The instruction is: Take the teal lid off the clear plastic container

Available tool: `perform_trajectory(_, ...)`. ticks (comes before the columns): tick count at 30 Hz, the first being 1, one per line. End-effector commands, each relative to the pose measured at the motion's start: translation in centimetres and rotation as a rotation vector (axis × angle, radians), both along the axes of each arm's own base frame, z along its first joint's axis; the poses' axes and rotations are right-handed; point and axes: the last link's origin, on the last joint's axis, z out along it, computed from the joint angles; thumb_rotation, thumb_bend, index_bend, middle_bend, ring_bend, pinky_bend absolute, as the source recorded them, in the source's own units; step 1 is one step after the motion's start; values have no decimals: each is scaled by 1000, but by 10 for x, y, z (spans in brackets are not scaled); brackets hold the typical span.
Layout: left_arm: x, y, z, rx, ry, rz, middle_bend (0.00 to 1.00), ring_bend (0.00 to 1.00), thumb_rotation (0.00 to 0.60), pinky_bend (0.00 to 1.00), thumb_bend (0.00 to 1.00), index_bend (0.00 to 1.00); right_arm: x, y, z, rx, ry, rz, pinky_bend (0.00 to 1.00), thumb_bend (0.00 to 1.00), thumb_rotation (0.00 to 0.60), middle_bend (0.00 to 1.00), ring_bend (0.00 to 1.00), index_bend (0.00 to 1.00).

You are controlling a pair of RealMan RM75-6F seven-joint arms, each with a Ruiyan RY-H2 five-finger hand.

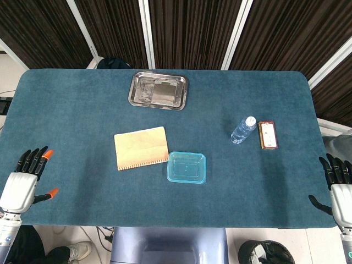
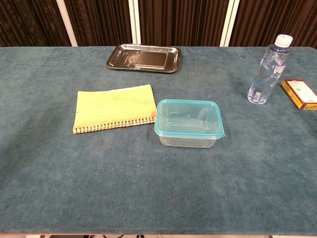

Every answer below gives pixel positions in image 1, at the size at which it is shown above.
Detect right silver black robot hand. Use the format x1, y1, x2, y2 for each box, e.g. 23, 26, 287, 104
308, 153, 352, 228

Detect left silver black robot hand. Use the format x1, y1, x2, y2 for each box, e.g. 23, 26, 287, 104
0, 146, 59, 215

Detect teal plastic container lid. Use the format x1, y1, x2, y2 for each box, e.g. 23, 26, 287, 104
167, 151, 207, 185

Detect clear teal-rimmed plastic container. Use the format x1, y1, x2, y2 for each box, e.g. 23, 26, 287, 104
168, 152, 206, 184

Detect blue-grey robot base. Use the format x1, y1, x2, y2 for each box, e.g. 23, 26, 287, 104
111, 227, 229, 264

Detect grey cloth bundle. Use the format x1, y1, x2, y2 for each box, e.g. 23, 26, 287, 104
321, 134, 352, 160

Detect black trousers leg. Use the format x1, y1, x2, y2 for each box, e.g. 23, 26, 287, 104
5, 225, 71, 264

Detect black floor device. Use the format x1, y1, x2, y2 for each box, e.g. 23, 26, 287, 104
0, 96, 12, 116

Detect white sneaker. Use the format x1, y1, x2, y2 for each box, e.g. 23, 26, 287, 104
67, 241, 93, 263

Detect black waste bin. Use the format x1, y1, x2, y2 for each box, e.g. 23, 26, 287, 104
238, 240, 295, 264

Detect blue felt table cloth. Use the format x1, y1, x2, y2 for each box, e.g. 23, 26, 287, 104
0, 68, 343, 229

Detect clear water bottle white cap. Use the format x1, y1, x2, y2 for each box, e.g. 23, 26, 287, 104
230, 115, 257, 145

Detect kraft spiral notebook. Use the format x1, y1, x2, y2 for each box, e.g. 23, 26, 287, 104
114, 126, 170, 172

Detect black bag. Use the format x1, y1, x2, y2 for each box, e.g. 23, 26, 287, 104
96, 57, 133, 70

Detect stainless steel tray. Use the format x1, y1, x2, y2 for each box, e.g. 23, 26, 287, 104
128, 71, 190, 111

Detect floor cables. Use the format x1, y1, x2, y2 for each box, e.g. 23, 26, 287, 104
96, 225, 114, 244

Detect dark partition panel white frame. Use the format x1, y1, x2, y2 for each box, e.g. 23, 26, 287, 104
0, 0, 100, 69
74, 0, 156, 69
309, 41, 352, 127
228, 0, 352, 83
148, 0, 254, 70

